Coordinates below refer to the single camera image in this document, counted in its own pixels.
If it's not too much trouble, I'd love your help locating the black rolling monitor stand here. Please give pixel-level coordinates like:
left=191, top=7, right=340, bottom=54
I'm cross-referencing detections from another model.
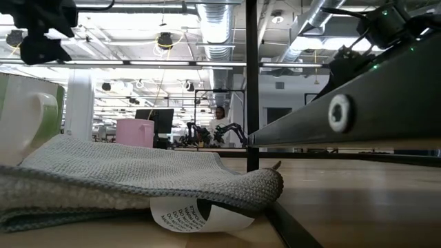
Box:
left=153, top=132, right=170, bottom=149

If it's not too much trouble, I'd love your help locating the white cloth care label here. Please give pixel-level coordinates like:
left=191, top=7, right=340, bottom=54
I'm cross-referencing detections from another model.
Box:
left=150, top=196, right=256, bottom=234

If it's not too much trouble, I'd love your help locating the silver ventilation duct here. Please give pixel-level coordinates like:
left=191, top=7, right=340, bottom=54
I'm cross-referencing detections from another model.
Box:
left=196, top=0, right=236, bottom=107
left=277, top=0, right=347, bottom=65

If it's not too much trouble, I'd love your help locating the long ceiling light strip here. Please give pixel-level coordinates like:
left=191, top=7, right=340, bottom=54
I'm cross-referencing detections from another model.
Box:
left=0, top=59, right=323, bottom=70

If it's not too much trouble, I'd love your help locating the yellow power cable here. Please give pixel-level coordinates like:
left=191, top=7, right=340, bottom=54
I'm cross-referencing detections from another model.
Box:
left=147, top=67, right=167, bottom=121

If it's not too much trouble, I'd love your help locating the raised wooden shelf grey rail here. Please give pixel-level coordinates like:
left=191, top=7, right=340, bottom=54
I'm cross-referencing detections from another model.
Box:
left=247, top=30, right=441, bottom=151

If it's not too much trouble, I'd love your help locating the white building pillar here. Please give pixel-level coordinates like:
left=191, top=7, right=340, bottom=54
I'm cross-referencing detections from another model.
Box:
left=64, top=68, right=96, bottom=141

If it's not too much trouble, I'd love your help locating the black vertical frame post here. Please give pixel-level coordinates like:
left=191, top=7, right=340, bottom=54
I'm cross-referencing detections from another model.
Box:
left=245, top=0, right=260, bottom=173

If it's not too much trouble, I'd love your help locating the pink plastic cup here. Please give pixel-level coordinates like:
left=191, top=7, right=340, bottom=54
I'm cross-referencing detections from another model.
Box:
left=115, top=118, right=155, bottom=149

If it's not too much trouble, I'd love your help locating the person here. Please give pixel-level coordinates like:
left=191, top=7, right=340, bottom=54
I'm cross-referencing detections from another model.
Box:
left=209, top=105, right=231, bottom=147

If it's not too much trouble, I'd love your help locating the green cup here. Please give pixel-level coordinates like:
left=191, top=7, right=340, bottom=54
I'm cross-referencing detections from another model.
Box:
left=0, top=72, right=65, bottom=167

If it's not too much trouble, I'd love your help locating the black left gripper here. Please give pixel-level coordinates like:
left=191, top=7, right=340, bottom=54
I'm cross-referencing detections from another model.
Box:
left=0, top=0, right=79, bottom=65

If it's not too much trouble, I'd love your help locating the grey knitted cloth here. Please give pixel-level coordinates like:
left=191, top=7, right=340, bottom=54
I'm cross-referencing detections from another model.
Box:
left=0, top=134, right=285, bottom=234

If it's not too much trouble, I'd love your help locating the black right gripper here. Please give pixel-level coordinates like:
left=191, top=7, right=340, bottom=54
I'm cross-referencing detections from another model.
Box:
left=311, top=46, right=376, bottom=101

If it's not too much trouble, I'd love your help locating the black overhead camera frame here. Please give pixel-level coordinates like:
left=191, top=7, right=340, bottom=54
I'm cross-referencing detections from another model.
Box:
left=194, top=88, right=246, bottom=147

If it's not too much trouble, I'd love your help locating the black monitor on cart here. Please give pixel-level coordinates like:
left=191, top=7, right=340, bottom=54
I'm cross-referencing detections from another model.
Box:
left=134, top=108, right=175, bottom=136

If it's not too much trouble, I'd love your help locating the black ceiling cord reel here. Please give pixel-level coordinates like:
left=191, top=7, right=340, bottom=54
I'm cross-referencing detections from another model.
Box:
left=156, top=32, right=175, bottom=51

